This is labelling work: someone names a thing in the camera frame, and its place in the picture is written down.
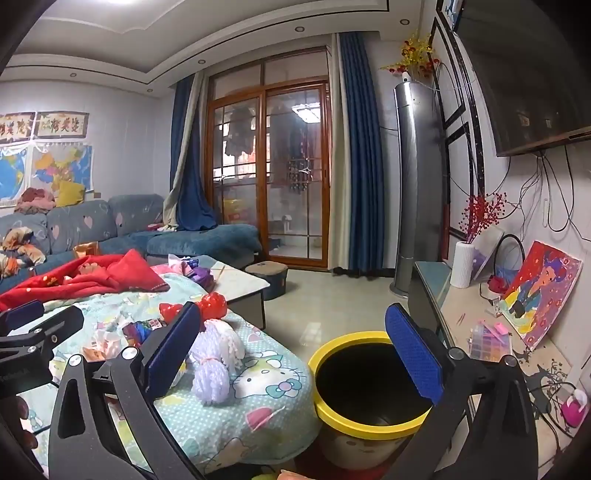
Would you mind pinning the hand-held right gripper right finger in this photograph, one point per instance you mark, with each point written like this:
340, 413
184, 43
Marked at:
413, 355

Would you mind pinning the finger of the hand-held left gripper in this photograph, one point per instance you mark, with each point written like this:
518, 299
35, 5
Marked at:
51, 330
21, 314

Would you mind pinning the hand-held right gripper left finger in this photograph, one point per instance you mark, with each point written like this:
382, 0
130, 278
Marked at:
171, 350

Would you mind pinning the red plastic bag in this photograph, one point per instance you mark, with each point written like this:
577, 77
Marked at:
213, 305

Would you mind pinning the yellow rimmed trash bin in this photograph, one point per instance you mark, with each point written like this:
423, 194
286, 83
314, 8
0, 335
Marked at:
332, 350

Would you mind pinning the person's left hand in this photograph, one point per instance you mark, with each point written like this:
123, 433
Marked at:
21, 424

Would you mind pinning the colourful candy wrapper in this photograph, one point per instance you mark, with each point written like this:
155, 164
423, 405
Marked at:
137, 332

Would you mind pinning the white foam fruit net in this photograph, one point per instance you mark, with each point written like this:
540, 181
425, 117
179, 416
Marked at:
217, 350

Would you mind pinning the white pink wrapper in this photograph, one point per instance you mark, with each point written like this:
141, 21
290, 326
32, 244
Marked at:
104, 346

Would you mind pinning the brown printed cloth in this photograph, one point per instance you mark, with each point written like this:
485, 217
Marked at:
18, 249

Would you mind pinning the grey television cabinet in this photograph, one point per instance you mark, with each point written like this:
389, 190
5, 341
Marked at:
429, 290

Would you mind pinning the purple plastic packets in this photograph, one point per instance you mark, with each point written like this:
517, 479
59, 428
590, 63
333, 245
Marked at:
199, 274

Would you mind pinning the pink cloth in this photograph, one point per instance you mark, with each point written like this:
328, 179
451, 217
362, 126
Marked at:
166, 267

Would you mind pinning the red cloth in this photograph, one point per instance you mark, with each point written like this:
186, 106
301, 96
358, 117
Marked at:
115, 272

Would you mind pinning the white top coffee table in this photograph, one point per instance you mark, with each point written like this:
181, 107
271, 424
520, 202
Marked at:
240, 281

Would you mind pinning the white ribbed vase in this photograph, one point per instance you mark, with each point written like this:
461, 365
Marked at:
462, 265

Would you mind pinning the small red bundle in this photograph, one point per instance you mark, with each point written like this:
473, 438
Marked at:
497, 284

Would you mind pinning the blue sofa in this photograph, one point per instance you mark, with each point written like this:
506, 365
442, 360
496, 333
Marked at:
198, 242

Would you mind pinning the pile of clothes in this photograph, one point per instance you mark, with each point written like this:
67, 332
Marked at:
37, 198

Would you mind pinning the dark blue round stool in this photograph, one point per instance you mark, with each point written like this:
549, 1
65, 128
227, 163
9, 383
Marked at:
268, 279

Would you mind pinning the purple printed white board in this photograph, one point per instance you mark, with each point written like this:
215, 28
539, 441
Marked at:
487, 251

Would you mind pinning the yellow pillow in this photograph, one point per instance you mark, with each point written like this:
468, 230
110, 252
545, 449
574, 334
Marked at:
70, 194

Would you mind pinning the world map poster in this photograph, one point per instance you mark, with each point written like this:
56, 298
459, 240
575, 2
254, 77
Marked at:
14, 175

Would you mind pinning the colourful canvas painting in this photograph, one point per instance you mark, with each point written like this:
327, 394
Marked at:
540, 295

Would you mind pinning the black round hoop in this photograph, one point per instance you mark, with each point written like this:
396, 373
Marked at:
508, 236

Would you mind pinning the red berry branches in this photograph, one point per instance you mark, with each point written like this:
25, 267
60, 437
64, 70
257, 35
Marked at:
480, 214

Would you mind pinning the country map poster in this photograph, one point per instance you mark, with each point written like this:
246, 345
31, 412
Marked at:
60, 164

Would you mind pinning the pink and white toy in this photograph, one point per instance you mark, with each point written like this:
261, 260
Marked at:
573, 408

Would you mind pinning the grey tower air conditioner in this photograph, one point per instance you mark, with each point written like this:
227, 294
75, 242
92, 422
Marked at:
418, 184

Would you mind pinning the blue curtain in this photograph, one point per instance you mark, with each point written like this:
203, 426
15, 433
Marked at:
191, 175
364, 161

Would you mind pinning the beige curtain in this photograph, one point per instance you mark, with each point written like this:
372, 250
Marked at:
182, 152
338, 184

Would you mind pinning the wooden sliding glass door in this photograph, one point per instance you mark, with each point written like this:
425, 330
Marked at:
265, 184

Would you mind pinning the yellow artificial flowers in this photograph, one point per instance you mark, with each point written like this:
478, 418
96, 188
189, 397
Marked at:
413, 55

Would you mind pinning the framed embroidered wall scroll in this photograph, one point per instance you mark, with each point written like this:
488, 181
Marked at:
16, 127
62, 124

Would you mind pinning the black wall frame trim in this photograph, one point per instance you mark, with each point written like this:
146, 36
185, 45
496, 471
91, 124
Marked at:
475, 152

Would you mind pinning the wall mounted television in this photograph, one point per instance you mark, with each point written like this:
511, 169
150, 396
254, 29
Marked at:
531, 78

